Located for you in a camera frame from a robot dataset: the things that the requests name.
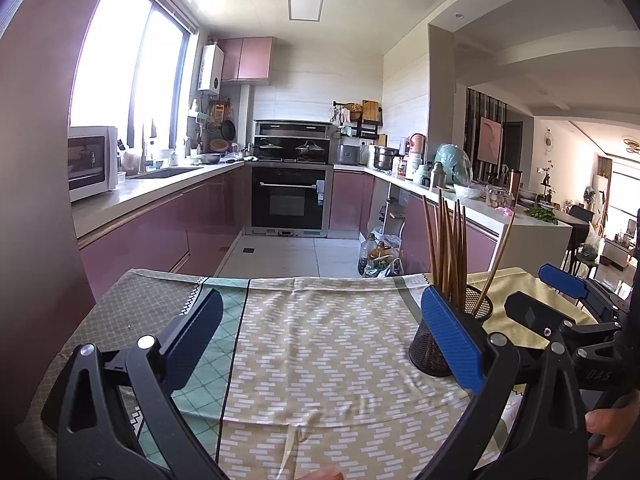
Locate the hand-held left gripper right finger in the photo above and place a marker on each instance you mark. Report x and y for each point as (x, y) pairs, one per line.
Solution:
(450, 340)

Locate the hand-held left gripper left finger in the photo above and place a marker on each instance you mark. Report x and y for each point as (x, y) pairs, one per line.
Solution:
(197, 345)

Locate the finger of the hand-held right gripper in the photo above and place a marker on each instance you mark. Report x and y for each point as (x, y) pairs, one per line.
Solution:
(562, 280)
(530, 310)

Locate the black mesh cup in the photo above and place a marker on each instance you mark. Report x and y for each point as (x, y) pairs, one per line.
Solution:
(435, 355)

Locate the bunch of wooden chopsticks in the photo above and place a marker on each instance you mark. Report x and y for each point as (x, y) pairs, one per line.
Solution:
(452, 250)

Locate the person's right hand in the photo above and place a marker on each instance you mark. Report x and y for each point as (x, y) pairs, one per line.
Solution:
(605, 422)

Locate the yellow tablecloth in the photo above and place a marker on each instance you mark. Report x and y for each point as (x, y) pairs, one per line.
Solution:
(525, 280)

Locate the dark dining chair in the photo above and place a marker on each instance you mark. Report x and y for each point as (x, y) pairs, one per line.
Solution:
(577, 230)

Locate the green vegetables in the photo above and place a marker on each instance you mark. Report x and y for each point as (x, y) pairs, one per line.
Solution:
(541, 216)

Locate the plastic bag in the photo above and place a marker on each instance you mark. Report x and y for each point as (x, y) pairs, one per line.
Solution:
(387, 265)

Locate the clear cookie container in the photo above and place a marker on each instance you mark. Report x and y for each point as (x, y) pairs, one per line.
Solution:
(497, 197)

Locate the brown tumbler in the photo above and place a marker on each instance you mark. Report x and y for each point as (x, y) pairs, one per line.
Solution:
(515, 185)

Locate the pink base cabinet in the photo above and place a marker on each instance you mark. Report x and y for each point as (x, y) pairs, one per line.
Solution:
(350, 200)
(160, 230)

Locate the patterned tablecloth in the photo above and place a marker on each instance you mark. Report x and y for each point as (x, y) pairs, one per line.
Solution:
(325, 340)

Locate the steel thermos bottle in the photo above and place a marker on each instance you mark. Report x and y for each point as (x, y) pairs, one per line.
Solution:
(437, 176)

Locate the white kitchen countertop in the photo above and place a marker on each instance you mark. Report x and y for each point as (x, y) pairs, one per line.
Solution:
(115, 197)

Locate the built-in black oven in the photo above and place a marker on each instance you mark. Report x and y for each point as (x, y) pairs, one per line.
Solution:
(287, 200)

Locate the kitchen sink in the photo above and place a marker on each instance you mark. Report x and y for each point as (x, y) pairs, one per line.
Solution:
(160, 172)

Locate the steel bowl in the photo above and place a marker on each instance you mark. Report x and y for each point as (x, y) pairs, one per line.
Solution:
(210, 159)

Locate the steel steamer pot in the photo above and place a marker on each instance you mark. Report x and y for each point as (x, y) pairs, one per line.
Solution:
(385, 157)

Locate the pink kettle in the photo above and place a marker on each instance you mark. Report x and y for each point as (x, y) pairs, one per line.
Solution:
(416, 145)

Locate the steel faucet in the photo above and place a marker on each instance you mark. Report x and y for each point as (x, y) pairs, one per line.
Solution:
(144, 152)

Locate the pot with glass lid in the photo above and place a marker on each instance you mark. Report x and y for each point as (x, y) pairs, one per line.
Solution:
(270, 148)
(310, 148)

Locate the white toaster oven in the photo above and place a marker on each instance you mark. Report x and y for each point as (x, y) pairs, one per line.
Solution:
(90, 162)

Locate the hanging frying pan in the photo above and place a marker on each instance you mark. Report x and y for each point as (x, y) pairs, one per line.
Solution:
(227, 130)

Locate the black stove hood unit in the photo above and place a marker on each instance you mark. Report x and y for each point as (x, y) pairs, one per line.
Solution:
(292, 130)

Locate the grey refrigerator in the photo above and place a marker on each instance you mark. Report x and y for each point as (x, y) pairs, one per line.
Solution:
(35, 160)

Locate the white water heater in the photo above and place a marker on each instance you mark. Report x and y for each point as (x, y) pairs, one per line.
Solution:
(210, 67)

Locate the kitchen window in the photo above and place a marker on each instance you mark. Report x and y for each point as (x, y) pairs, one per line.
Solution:
(125, 70)

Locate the ceiling light panel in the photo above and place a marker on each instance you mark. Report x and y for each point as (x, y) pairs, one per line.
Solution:
(306, 5)

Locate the wall clock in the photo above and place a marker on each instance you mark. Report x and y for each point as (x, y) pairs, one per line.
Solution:
(549, 141)

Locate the framed wall picture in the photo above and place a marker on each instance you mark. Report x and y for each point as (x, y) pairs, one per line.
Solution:
(490, 138)

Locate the black wall rack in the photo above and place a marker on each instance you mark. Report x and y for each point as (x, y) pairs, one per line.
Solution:
(367, 120)

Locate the pink wall cabinet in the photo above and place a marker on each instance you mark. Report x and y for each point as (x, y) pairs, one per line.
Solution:
(247, 59)

